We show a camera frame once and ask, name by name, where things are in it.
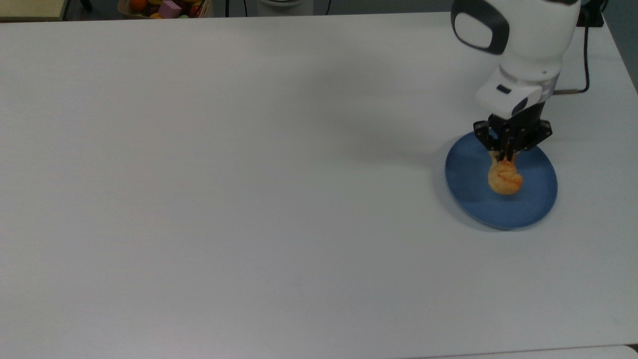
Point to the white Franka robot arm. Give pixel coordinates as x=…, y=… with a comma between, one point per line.
x=538, y=40

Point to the round blue plate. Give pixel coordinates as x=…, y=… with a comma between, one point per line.
x=533, y=199

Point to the light wooden board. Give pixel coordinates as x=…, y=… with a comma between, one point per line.
x=32, y=9

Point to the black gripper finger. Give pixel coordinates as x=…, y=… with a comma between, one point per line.
x=486, y=133
x=538, y=135

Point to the black clamp mount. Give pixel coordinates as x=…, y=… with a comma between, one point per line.
x=590, y=14

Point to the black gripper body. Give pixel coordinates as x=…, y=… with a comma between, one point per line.
x=518, y=128

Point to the orange toy bread roll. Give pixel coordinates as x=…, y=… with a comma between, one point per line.
x=504, y=179

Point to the box of toy fruits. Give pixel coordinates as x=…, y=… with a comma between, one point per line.
x=192, y=10

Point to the pink toy block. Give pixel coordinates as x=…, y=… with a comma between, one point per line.
x=171, y=9

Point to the orange toy fruit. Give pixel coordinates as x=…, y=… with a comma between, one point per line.
x=138, y=4

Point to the white round device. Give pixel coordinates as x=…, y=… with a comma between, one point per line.
x=285, y=6

